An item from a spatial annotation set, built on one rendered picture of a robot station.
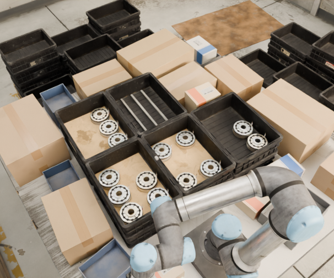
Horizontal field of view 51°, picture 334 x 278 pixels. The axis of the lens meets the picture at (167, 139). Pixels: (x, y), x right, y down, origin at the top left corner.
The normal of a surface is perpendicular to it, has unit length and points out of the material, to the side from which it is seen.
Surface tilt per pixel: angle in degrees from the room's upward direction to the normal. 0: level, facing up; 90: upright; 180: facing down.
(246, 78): 0
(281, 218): 76
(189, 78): 0
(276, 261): 0
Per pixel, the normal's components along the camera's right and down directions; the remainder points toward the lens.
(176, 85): -0.01, -0.63
